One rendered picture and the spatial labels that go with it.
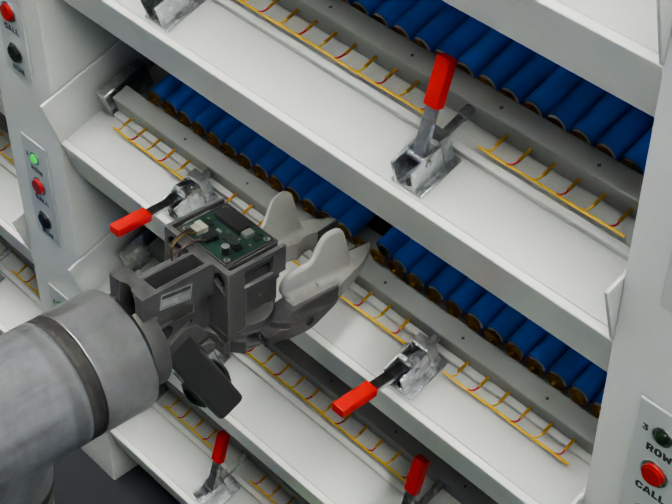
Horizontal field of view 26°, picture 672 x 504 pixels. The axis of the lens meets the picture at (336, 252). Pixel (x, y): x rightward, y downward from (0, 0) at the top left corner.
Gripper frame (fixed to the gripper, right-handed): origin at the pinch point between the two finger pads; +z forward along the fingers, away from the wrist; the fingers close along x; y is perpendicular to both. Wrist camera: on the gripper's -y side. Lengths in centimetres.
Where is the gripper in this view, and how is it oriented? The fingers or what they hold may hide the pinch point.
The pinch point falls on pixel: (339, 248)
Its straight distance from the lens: 111.2
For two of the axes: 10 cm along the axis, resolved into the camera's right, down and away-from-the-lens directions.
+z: 7.3, -4.1, 5.4
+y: 0.4, -7.7, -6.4
